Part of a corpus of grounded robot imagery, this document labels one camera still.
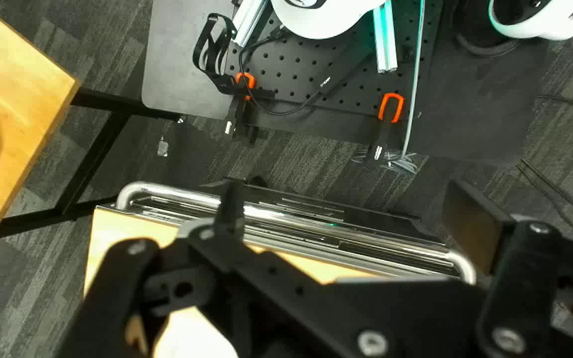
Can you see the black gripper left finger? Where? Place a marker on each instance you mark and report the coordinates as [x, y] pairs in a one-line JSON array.
[[228, 218]]

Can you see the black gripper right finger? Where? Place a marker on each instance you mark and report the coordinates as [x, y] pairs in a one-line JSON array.
[[475, 224]]

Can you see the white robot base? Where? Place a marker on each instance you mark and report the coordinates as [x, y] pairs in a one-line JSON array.
[[320, 18]]

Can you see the orange clamp on plate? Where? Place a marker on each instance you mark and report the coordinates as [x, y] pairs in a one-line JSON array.
[[390, 107]]

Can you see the wooden side table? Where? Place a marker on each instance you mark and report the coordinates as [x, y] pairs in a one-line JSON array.
[[33, 95]]

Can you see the wooden cart with steel handle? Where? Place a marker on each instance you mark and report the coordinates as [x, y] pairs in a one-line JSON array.
[[165, 284]]

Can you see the orange clamp near cables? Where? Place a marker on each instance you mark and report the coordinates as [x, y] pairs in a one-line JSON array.
[[244, 83]]

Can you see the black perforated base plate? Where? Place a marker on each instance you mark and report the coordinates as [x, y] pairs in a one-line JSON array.
[[467, 107]]

